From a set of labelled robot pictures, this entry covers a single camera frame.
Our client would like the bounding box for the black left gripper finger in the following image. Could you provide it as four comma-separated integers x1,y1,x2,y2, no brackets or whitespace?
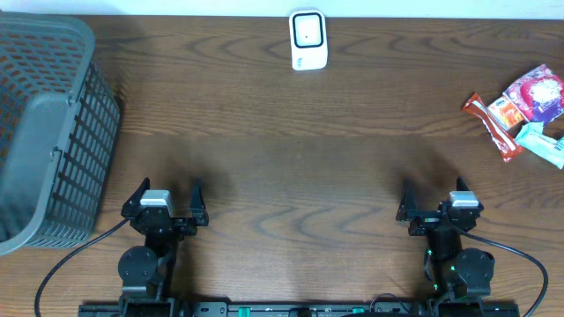
121,177,150,218
189,179,209,226

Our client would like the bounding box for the red snack wrapper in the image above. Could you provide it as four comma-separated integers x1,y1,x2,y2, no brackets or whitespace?
462,93,524,162

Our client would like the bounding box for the orange tissue pack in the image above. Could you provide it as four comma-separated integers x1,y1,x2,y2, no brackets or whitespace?
486,96,525,130

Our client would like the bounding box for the teal wipes packet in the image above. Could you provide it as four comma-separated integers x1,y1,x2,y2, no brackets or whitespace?
515,122,563,169

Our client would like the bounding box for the purple Carefree pad package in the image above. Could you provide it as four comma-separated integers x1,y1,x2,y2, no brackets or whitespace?
503,64,563,126

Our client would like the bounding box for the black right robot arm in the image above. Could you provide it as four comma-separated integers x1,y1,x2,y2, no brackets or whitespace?
396,178,495,299

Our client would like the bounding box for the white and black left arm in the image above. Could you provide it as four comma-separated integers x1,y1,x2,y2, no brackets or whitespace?
117,179,209,317

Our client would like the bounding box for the white barcode scanner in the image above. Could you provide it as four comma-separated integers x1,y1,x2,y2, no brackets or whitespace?
288,10,329,71

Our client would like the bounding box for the grey plastic mesh basket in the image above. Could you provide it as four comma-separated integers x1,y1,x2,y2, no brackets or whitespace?
1,12,122,254

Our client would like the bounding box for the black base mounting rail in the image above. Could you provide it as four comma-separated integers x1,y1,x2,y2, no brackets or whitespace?
78,299,522,317

